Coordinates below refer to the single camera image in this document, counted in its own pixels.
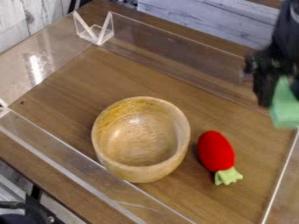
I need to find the red plush strawberry toy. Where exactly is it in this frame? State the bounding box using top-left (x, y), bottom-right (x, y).
top-left (198, 130), bottom-right (243, 186)

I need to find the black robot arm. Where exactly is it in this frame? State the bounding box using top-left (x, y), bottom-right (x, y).
top-left (243, 0), bottom-right (299, 108)

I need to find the black metal clamp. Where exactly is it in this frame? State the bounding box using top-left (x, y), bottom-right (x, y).
top-left (25, 185), bottom-right (66, 224)

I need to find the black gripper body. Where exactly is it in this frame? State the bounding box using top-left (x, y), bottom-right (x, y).
top-left (243, 43), bottom-right (299, 76)

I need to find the clear acrylic enclosure wall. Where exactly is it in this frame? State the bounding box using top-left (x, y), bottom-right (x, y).
top-left (0, 10), bottom-right (299, 224)

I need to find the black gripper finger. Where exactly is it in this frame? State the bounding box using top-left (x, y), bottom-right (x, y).
top-left (290, 74), bottom-right (299, 101)
top-left (254, 73), bottom-right (279, 107)

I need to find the green rectangular block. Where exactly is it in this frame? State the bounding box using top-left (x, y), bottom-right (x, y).
top-left (270, 77), bottom-right (299, 129)

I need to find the clear acrylic corner bracket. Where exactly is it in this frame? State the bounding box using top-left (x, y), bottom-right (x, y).
top-left (72, 11), bottom-right (115, 46)

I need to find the brown wooden bowl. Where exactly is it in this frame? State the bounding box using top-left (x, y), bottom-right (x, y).
top-left (91, 96), bottom-right (191, 183)

